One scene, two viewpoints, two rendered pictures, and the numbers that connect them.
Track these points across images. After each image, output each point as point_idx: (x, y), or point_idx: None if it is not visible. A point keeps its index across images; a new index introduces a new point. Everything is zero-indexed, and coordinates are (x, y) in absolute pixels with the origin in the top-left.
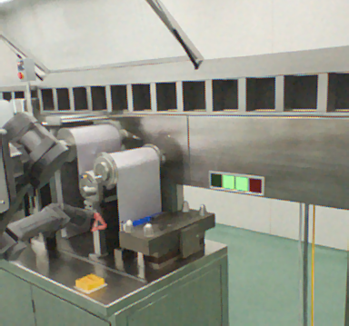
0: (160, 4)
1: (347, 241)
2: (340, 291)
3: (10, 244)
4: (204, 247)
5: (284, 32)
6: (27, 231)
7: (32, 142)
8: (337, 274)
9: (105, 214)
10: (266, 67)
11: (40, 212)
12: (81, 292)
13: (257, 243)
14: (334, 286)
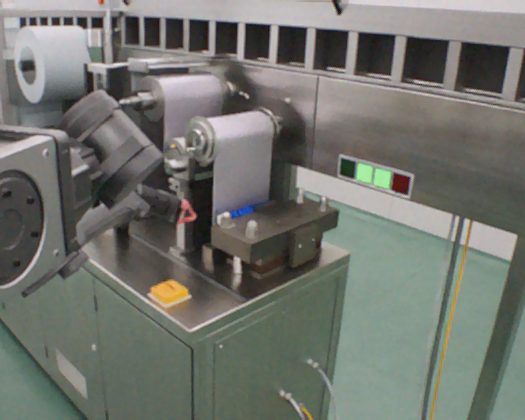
0: None
1: (481, 238)
2: (465, 301)
3: (68, 258)
4: (320, 253)
5: None
6: (93, 233)
7: (107, 143)
8: (464, 279)
9: (195, 198)
10: (438, 27)
11: None
12: (157, 305)
13: (372, 229)
14: (460, 294)
